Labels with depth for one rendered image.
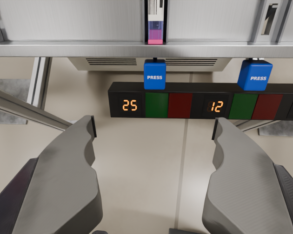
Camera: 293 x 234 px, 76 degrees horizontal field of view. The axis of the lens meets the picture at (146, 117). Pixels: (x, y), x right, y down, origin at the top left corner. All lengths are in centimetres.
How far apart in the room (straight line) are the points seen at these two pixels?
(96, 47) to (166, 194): 78
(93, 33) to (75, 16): 2
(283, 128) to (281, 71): 30
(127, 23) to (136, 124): 73
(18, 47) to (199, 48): 18
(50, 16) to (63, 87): 85
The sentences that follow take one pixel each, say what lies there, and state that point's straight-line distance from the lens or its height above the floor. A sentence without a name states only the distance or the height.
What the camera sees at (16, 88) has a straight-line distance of 118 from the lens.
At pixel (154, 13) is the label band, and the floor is 75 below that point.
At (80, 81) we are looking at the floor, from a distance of 105.
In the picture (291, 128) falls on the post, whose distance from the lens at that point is 110.
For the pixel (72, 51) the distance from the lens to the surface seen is 21.
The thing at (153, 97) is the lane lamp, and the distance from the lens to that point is 24.
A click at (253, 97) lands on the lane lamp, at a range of 27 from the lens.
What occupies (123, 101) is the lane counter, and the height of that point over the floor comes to 66.
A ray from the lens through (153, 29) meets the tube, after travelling 20.
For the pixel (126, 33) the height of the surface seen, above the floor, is 73.
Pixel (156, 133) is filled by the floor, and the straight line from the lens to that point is 90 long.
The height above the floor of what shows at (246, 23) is 73.
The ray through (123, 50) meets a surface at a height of 73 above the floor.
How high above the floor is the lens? 89
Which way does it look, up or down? 76 degrees down
